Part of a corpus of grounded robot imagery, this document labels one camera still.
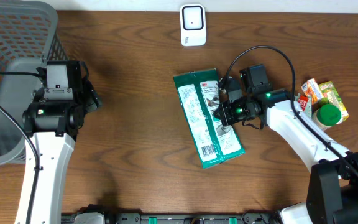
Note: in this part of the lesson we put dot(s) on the dark grey plastic mesh basket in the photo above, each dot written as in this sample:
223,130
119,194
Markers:
28,40

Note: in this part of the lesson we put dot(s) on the small orange box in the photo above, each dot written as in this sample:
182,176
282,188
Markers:
312,89

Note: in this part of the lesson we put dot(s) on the red sachet packet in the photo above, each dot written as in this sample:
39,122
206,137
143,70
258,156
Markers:
303,101

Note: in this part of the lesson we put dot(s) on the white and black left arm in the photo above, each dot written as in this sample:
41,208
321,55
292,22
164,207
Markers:
52,127

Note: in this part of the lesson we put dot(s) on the green yellow juice carton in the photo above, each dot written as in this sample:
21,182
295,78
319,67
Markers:
331,96

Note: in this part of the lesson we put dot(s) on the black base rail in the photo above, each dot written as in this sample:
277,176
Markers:
136,218

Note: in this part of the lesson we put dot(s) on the white barcode scanner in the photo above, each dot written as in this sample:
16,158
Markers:
193,25

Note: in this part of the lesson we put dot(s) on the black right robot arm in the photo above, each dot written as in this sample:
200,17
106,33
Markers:
333,187

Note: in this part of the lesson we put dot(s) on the mint green wipes pack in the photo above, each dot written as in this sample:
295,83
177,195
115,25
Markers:
308,111

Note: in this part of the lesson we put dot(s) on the white jar green lid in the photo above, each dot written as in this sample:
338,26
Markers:
327,116

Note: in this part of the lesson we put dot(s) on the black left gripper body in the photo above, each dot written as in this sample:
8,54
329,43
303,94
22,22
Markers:
87,101

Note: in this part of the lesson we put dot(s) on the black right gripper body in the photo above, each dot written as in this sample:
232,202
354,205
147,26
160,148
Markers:
236,111

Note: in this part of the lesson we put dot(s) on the green 3M package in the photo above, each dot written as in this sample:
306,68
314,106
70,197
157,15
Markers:
199,97

